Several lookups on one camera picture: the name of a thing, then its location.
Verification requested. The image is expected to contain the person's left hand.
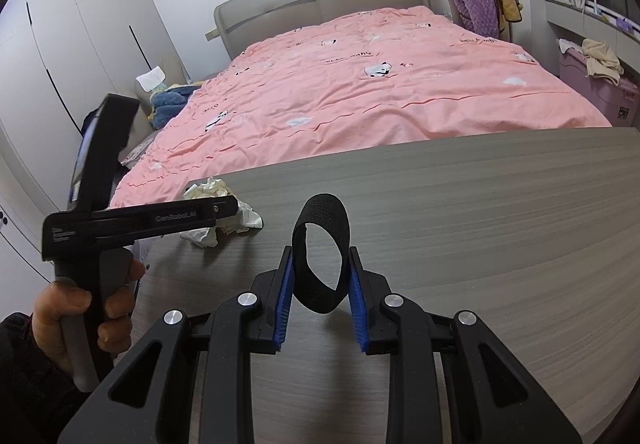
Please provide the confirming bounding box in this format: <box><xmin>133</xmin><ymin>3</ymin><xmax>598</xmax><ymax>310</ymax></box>
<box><xmin>32</xmin><ymin>258</ymin><xmax>147</xmax><ymax>375</ymax></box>

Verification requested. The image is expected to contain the white wardrobe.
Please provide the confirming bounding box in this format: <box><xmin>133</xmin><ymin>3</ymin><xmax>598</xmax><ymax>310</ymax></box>
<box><xmin>0</xmin><ymin>0</ymin><xmax>186</xmax><ymax>205</ymax></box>

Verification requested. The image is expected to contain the beige armchair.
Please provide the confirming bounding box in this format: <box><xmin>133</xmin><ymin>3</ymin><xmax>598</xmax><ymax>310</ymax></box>
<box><xmin>132</xmin><ymin>69</ymin><xmax>223</xmax><ymax>160</ymax></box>

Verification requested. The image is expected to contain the person's left forearm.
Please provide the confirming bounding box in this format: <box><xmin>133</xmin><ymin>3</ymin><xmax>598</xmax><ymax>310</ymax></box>
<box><xmin>0</xmin><ymin>314</ymin><xmax>106</xmax><ymax>444</ymax></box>

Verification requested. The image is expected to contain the bed with pink duvet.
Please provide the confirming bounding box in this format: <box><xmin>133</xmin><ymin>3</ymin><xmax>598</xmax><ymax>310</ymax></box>
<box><xmin>107</xmin><ymin>6</ymin><xmax>613</xmax><ymax>210</ymax></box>

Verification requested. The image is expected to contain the blue plush garment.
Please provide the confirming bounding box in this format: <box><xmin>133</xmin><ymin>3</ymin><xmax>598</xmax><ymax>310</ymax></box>
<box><xmin>149</xmin><ymin>83</ymin><xmax>201</xmax><ymax>130</ymax></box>

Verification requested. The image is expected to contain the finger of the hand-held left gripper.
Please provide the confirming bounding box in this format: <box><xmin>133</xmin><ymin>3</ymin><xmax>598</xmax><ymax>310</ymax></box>
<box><xmin>202</xmin><ymin>195</ymin><xmax>240</xmax><ymax>228</ymax></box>

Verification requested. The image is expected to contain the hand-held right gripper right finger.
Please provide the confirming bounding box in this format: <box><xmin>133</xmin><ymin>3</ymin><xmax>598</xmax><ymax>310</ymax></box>
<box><xmin>347</xmin><ymin>246</ymin><xmax>583</xmax><ymax>444</ymax></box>

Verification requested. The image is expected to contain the magazine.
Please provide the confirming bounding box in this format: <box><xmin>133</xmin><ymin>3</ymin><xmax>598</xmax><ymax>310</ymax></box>
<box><xmin>120</xmin><ymin>144</ymin><xmax>146</xmax><ymax>167</ymax></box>

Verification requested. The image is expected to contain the pink storage box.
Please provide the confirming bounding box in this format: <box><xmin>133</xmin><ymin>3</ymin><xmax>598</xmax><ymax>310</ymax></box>
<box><xmin>557</xmin><ymin>46</ymin><xmax>640</xmax><ymax>127</ymax></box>

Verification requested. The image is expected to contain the beige crumpled cloth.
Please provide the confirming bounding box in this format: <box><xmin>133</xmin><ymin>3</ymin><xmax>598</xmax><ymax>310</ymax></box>
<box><xmin>581</xmin><ymin>38</ymin><xmax>625</xmax><ymax>86</ymax></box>

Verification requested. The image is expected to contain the black strap loop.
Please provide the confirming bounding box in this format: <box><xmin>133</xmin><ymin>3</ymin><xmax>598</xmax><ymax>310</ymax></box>
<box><xmin>291</xmin><ymin>194</ymin><xmax>352</xmax><ymax>315</ymax></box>

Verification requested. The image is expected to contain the white folded cloth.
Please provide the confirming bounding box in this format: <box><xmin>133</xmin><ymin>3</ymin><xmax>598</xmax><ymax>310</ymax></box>
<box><xmin>135</xmin><ymin>66</ymin><xmax>167</xmax><ymax>92</ymax></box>

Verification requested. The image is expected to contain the white paper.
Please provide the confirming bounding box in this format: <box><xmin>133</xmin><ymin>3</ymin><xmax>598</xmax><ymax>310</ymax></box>
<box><xmin>181</xmin><ymin>176</ymin><xmax>263</xmax><ymax>249</ymax></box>

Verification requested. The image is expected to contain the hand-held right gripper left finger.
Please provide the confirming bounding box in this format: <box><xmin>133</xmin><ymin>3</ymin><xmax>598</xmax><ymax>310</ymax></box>
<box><xmin>57</xmin><ymin>245</ymin><xmax>293</xmax><ymax>444</ymax></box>

